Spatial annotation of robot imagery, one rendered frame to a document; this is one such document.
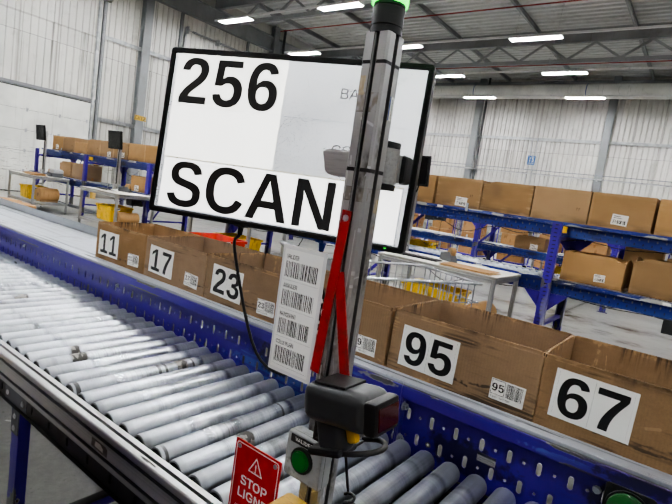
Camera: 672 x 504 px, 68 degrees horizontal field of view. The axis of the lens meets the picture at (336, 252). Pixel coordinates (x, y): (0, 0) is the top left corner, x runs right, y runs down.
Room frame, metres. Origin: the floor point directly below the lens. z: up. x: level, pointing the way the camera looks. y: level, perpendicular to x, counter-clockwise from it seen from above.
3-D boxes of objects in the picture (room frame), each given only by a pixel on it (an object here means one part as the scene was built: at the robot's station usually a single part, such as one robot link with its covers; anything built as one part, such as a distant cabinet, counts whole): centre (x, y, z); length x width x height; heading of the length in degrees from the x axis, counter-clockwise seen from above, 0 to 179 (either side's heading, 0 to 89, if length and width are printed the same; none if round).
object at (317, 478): (0.68, 0.00, 0.95); 0.07 x 0.03 x 0.07; 54
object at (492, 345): (1.31, -0.42, 0.97); 0.39 x 0.29 x 0.17; 54
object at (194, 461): (1.15, 0.12, 0.72); 0.52 x 0.05 x 0.05; 144
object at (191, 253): (2.02, 0.53, 0.96); 0.39 x 0.29 x 0.17; 53
